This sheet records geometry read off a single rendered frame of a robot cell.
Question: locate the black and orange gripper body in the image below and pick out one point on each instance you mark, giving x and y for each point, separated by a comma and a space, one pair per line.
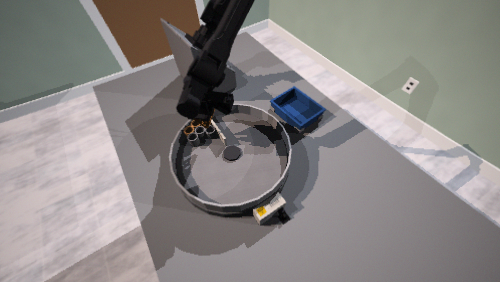
204, 117

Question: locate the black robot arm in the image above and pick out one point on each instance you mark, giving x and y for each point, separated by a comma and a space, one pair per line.
217, 41

